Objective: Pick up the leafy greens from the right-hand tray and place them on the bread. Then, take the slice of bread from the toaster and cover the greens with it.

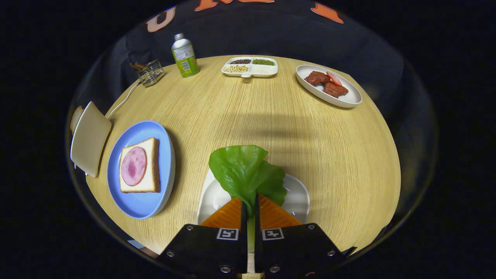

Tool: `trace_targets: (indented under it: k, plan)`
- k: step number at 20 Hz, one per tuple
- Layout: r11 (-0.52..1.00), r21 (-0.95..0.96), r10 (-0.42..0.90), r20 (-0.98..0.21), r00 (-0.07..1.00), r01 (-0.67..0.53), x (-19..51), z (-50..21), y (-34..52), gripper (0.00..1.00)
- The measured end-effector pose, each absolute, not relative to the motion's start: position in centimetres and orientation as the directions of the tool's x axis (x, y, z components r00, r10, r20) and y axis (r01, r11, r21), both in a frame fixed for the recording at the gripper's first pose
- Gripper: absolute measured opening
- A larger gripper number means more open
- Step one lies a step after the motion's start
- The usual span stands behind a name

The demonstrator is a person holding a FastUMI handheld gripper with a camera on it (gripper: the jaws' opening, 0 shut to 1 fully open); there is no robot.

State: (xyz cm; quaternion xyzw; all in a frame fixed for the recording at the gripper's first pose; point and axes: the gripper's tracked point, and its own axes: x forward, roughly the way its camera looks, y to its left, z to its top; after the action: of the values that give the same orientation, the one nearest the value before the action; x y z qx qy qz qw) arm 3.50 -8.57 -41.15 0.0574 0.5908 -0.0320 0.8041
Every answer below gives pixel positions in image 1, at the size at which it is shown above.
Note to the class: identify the white divided dish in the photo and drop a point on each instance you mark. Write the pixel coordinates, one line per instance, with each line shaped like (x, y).
(264, 71)

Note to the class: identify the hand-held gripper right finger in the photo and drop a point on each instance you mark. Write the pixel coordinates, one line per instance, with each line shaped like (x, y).
(294, 252)

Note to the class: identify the blue plate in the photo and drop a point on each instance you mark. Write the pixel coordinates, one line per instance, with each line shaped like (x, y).
(139, 205)

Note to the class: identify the white oval plate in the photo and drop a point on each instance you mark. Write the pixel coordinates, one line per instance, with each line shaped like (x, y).
(348, 99)

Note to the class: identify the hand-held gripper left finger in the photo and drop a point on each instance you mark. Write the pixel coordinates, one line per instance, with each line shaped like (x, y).
(209, 252)

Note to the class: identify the red tomato slice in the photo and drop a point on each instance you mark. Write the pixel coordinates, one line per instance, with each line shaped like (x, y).
(334, 78)

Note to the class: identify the white toaster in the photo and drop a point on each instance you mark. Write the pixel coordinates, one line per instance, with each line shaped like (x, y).
(90, 139)

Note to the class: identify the pile of green beans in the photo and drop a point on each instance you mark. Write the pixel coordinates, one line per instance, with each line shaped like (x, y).
(263, 62)

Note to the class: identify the pink ham slice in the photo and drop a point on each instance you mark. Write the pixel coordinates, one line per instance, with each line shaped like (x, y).
(134, 166)

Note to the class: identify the green metal bottle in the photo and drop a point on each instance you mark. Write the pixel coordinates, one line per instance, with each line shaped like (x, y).
(185, 58)

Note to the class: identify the white square plate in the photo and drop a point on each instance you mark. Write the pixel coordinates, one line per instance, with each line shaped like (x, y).
(298, 193)

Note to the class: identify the pile of yellow soybeans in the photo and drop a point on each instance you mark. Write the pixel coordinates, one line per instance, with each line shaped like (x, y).
(236, 69)

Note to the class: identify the white bread slice with crust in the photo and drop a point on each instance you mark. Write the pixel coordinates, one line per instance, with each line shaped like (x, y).
(152, 162)

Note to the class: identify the brown meat piece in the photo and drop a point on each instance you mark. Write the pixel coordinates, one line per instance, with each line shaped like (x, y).
(316, 78)
(335, 90)

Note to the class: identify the pile of dark red beans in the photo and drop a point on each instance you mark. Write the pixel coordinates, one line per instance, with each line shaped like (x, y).
(241, 61)

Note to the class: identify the green lettuce leaf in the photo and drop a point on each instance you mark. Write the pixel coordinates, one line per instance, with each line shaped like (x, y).
(240, 170)

